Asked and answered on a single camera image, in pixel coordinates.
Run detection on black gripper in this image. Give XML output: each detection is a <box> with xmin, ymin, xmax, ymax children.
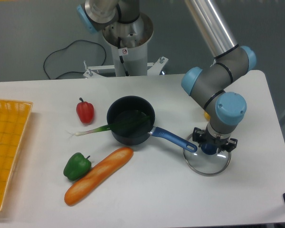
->
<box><xmin>192</xmin><ymin>127</ymin><xmax>238</xmax><ymax>152</ymax></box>

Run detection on glass lid blue knob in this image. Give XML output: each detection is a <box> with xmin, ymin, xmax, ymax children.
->
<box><xmin>183</xmin><ymin>133</ymin><xmax>231</xmax><ymax>176</ymax></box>

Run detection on green onion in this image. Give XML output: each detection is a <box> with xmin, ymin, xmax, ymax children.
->
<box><xmin>67</xmin><ymin>115</ymin><xmax>151</xmax><ymax>140</ymax></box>

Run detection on dark blue saucepan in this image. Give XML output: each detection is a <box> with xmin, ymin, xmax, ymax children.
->
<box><xmin>107</xmin><ymin>95</ymin><xmax>197</xmax><ymax>153</ymax></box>

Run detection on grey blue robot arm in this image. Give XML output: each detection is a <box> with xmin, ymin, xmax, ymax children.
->
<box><xmin>77</xmin><ymin>0</ymin><xmax>257</xmax><ymax>155</ymax></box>

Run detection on yellow bell pepper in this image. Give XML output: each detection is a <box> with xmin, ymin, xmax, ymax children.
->
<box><xmin>204</xmin><ymin>112</ymin><xmax>210</xmax><ymax>121</ymax></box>

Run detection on orange baguette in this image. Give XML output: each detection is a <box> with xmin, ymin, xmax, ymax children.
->
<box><xmin>64</xmin><ymin>147</ymin><xmax>134</xmax><ymax>206</ymax></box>

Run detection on red bell pepper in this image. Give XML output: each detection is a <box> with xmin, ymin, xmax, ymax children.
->
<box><xmin>76</xmin><ymin>97</ymin><xmax>95</xmax><ymax>124</ymax></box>

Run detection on green bell pepper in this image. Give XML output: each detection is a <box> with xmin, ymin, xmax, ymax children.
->
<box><xmin>63</xmin><ymin>152</ymin><xmax>92</xmax><ymax>181</ymax></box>

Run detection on yellow wicker basket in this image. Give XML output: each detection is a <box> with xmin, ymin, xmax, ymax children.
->
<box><xmin>0</xmin><ymin>99</ymin><xmax>33</xmax><ymax>211</ymax></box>

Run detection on black cable on floor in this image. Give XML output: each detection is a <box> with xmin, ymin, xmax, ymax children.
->
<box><xmin>43</xmin><ymin>39</ymin><xmax>107</xmax><ymax>80</ymax></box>

